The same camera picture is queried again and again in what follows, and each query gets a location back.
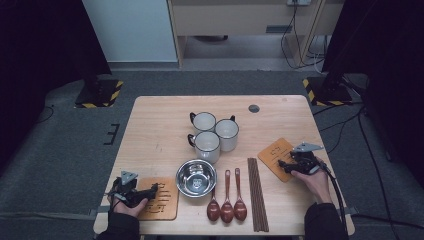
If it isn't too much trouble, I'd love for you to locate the reddish brown wooden spoon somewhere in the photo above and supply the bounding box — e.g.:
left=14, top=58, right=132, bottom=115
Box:
left=206, top=186, right=221, bottom=222
left=220, top=169, right=235, bottom=224
left=233, top=167, right=248, bottom=222

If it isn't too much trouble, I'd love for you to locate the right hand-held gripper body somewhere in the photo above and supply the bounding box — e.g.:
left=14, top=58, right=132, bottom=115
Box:
left=290, top=142, right=324, bottom=176

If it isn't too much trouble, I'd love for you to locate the stainless steel bowl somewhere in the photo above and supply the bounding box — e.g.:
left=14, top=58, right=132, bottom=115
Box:
left=175, top=158, right=218, bottom=199

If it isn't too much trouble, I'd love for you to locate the right hand-held gripper black cable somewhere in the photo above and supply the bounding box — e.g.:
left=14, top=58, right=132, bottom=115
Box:
left=318, top=161, right=349, bottom=240

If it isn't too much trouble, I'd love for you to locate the thin black floor cable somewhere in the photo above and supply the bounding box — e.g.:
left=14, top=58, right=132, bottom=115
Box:
left=34, top=104, right=55, bottom=125

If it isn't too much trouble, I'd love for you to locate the left hand-held gripper black cable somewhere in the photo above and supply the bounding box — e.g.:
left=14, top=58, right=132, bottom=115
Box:
left=106, top=190, right=117, bottom=214

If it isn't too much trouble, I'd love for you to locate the bundle of brown chopsticks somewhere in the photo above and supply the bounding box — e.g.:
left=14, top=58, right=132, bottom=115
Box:
left=247, top=157, right=270, bottom=233

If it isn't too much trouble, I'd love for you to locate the light wooden desk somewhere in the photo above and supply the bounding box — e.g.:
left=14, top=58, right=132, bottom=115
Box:
left=166, top=0, right=346, bottom=69

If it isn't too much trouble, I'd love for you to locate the person's left hand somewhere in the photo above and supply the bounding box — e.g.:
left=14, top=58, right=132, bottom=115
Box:
left=109, top=196, right=149, bottom=218

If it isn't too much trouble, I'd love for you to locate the square carved wooden coaster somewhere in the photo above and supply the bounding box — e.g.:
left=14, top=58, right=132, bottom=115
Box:
left=137, top=176, right=180, bottom=221
left=257, top=137, right=296, bottom=184

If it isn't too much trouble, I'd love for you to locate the white panel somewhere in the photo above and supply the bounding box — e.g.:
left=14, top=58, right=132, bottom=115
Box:
left=82, top=0, right=179, bottom=63

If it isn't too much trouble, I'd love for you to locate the black curtain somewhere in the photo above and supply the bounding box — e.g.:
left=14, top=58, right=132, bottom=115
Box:
left=0, top=0, right=113, bottom=174
left=321, top=0, right=424, bottom=188

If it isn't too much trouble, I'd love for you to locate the black hanging cable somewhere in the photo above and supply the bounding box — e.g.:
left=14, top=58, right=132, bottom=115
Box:
left=280, top=3, right=326, bottom=71

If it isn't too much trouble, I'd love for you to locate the white enamel mug black rim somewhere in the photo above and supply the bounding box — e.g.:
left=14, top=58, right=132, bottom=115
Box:
left=187, top=130, right=221, bottom=165
left=189, top=111, right=218, bottom=135
left=214, top=115, right=240, bottom=153

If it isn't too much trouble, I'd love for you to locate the person's right hand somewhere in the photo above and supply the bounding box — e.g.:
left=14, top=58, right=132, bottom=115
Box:
left=291, top=161, right=334, bottom=205

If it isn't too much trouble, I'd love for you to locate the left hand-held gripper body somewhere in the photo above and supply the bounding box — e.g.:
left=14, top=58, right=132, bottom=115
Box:
left=112, top=171, right=139, bottom=208

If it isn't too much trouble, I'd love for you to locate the hand-held gripper black cable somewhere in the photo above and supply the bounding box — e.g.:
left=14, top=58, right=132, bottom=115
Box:
left=318, top=161, right=349, bottom=240
left=106, top=190, right=117, bottom=214

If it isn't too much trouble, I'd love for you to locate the black hazard-striped stand base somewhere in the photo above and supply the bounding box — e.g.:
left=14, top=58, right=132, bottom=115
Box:
left=74, top=79, right=124, bottom=109
left=302, top=76, right=354, bottom=107

